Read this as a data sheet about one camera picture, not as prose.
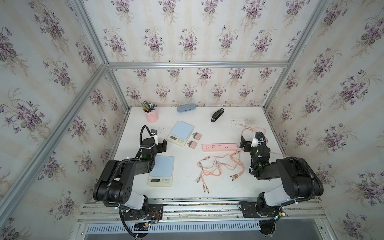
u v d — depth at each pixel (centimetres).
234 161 92
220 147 95
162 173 88
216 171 86
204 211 75
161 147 84
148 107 105
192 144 97
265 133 103
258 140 75
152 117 107
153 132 81
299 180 45
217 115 111
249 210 73
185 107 119
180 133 102
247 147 82
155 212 72
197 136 101
